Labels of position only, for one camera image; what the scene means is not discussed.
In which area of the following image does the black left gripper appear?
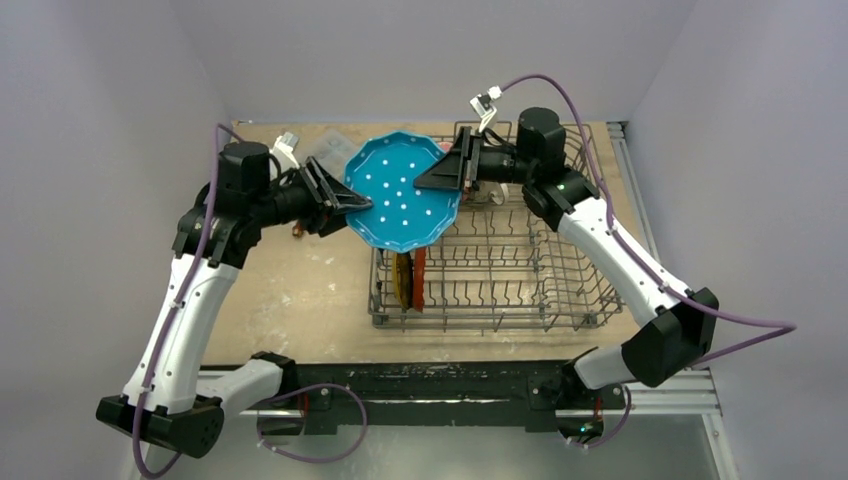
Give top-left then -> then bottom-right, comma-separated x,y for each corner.
251,157 -> 372,236

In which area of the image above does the green inside floral mug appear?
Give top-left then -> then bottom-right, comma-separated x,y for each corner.
470,182 -> 510,205

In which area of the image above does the blue scalloped plate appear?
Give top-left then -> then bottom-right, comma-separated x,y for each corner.
344,130 -> 461,253

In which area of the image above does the yellow patterned plate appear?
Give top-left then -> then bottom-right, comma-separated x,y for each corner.
392,252 -> 414,310

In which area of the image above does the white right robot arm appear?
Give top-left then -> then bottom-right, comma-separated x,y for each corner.
414,107 -> 719,407

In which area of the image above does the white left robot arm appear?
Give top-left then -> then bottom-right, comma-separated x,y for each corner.
96,141 -> 372,458

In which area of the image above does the clear plastic box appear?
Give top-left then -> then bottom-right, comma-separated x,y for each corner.
309,129 -> 360,179

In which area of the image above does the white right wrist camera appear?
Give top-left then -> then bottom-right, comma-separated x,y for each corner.
469,85 -> 502,134

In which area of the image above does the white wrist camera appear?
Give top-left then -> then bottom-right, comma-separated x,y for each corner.
270,131 -> 300,173
469,85 -> 502,134

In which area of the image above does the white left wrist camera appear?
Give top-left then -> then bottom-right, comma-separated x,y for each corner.
270,131 -> 300,173

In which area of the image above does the grey wire dish rack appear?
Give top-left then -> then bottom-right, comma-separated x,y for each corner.
367,119 -> 631,335

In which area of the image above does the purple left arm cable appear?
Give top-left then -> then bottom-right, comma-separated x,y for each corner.
131,123 -> 246,480

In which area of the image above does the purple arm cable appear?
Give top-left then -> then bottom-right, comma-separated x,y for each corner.
131,123 -> 246,480
496,73 -> 798,370

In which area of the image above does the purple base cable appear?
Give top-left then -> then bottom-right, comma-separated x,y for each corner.
256,385 -> 369,466

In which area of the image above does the black table front rail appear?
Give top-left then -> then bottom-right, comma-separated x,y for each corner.
249,360 -> 635,435

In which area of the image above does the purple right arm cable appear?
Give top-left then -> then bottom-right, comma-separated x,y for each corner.
496,73 -> 798,370

